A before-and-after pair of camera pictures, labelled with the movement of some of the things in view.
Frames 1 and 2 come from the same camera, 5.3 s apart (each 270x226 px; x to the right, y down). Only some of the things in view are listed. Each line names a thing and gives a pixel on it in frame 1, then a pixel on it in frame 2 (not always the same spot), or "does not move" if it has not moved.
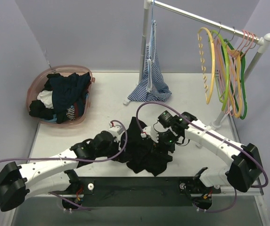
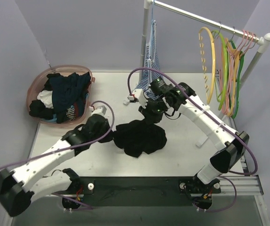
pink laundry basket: x=59 y=96 does not move
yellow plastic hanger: x=203 y=73 does not move
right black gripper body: x=159 y=143 → x=151 y=117
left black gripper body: x=119 y=146 → x=107 y=133
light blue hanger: x=152 y=44 does not move
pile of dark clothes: x=63 y=98 does not move
